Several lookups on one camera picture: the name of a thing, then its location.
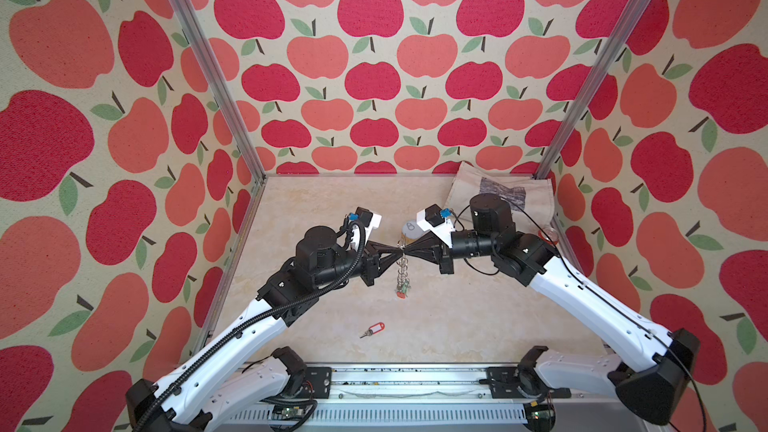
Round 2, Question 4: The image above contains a red framed tag with key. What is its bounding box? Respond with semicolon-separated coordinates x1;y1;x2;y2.
361;322;386;338

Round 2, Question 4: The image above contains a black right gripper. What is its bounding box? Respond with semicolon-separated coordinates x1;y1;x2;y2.
400;229;498;276

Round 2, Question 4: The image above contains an aluminium corner post right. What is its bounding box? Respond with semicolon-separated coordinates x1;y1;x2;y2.
533;0;682;180

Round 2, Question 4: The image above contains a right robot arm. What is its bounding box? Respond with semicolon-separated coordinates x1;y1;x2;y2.
404;193;700;426

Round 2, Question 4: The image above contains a small round tin can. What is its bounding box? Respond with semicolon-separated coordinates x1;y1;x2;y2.
401;220;424;245

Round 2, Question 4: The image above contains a red soda can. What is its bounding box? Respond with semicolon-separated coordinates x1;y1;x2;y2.
537;227;559;246

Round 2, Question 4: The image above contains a beige canvas tote bag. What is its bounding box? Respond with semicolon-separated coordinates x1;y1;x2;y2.
445;164;556;238

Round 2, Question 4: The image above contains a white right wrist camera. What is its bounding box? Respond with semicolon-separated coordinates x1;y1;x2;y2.
416;204;455;248

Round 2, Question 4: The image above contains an aluminium corner post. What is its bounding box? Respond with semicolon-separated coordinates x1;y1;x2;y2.
533;0;682;180
169;0;267;187

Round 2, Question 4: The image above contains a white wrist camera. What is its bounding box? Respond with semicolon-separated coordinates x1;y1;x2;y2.
416;204;455;248
347;207;382;251

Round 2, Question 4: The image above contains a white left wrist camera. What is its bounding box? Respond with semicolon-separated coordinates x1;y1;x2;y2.
347;207;382;251

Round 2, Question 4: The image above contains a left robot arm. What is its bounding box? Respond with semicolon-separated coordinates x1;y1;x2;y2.
126;219;403;431

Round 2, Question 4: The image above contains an aluminium corner post left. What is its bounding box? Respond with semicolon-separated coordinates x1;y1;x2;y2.
169;0;267;187

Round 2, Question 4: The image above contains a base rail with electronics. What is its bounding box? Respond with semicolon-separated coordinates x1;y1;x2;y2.
227;362;577;432

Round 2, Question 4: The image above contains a metal car-shaped key holder plate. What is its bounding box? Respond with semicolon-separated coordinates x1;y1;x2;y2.
396;255;411;299

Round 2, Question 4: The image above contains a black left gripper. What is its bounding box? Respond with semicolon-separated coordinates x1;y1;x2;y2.
313;241;404;288

